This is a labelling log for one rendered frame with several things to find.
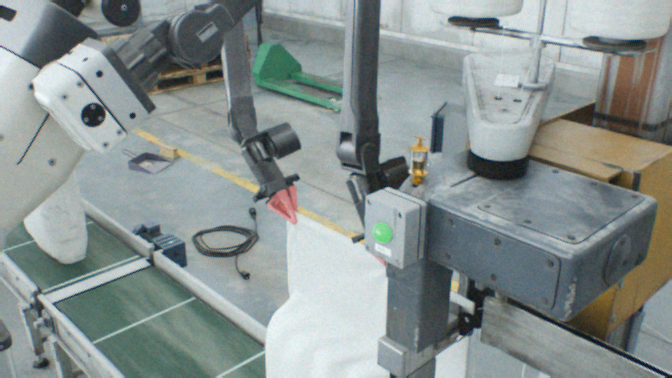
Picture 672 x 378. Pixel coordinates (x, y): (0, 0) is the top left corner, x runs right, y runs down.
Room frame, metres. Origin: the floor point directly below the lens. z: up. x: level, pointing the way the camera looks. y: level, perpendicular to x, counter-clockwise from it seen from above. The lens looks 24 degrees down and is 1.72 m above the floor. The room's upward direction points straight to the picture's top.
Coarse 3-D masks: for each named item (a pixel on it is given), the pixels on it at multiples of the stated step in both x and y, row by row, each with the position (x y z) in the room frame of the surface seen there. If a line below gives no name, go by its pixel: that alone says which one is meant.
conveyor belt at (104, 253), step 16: (96, 224) 2.61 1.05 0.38; (16, 240) 2.46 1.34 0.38; (32, 240) 2.46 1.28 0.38; (96, 240) 2.46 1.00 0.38; (112, 240) 2.46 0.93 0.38; (16, 256) 2.33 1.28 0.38; (32, 256) 2.33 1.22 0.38; (48, 256) 2.33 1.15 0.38; (96, 256) 2.33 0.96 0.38; (112, 256) 2.33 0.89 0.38; (128, 256) 2.33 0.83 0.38; (32, 272) 2.20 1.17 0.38; (48, 272) 2.20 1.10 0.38; (64, 272) 2.20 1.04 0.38; (80, 272) 2.20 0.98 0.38; (96, 272) 2.21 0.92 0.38; (48, 288) 2.09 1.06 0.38
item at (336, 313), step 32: (288, 224) 1.31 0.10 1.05; (320, 224) 1.24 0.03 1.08; (288, 256) 1.31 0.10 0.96; (320, 256) 1.23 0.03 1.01; (352, 256) 1.17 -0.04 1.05; (320, 288) 1.23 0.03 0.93; (352, 288) 1.17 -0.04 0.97; (384, 288) 1.11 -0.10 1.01; (288, 320) 1.26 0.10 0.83; (320, 320) 1.21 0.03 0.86; (352, 320) 1.16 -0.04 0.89; (384, 320) 1.10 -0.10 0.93; (288, 352) 1.22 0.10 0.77; (320, 352) 1.16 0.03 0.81; (352, 352) 1.12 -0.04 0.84; (448, 352) 0.98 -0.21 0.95
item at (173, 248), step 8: (144, 224) 2.53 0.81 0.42; (152, 224) 2.53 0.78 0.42; (136, 232) 2.55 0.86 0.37; (144, 232) 2.51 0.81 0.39; (152, 232) 2.51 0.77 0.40; (160, 232) 2.53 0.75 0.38; (144, 240) 2.40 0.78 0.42; (152, 240) 2.44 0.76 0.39; (160, 240) 2.44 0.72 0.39; (168, 240) 2.43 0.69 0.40; (176, 240) 2.44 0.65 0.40; (160, 248) 2.39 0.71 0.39; (168, 248) 2.37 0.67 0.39; (176, 248) 2.40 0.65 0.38; (184, 248) 2.42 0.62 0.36; (168, 256) 2.37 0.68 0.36; (176, 256) 2.39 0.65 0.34; (184, 256) 2.42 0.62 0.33; (176, 264) 2.39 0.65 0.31; (184, 264) 2.42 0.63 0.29
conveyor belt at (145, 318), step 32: (96, 288) 2.09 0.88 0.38; (128, 288) 2.09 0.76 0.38; (160, 288) 2.09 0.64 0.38; (96, 320) 1.89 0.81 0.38; (128, 320) 1.89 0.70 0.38; (160, 320) 1.89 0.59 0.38; (192, 320) 1.89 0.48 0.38; (224, 320) 1.89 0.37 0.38; (128, 352) 1.71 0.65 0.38; (160, 352) 1.71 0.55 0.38; (192, 352) 1.71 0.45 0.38; (224, 352) 1.71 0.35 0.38; (256, 352) 1.71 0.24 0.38
